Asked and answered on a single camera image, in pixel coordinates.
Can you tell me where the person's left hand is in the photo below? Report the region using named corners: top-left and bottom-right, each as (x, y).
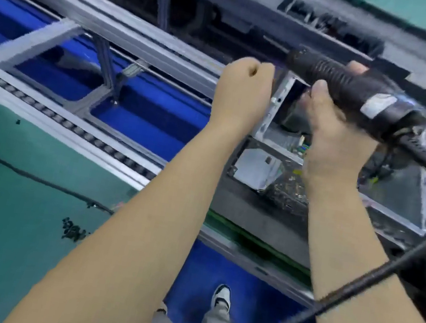
top-left (207, 52), bottom-right (278, 140)

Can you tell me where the person's right hand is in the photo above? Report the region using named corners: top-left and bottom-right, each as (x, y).
top-left (283, 53), bottom-right (393, 197)

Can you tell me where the black electric screwdriver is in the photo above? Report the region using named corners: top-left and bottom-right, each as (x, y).
top-left (274, 43), bottom-right (426, 152)

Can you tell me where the black and silver computer case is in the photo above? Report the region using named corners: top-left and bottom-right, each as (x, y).
top-left (218, 61), bottom-right (426, 255)

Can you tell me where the person's right forearm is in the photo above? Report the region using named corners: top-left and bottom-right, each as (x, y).
top-left (280, 163), bottom-right (426, 323)

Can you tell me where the person's left forearm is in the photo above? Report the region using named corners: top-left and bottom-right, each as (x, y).
top-left (3, 90), bottom-right (262, 323)

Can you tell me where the person's right shoe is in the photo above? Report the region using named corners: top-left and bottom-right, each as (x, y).
top-left (209, 282), bottom-right (235, 315)

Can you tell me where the pile of small black screws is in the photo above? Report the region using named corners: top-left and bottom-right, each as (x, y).
top-left (58, 216), bottom-right (92, 245)

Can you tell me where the aluminium roller conveyor rail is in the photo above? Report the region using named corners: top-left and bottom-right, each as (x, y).
top-left (13, 0), bottom-right (238, 103)

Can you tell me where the thin black cable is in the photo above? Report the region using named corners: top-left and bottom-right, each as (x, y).
top-left (0, 137), bottom-right (127, 216)

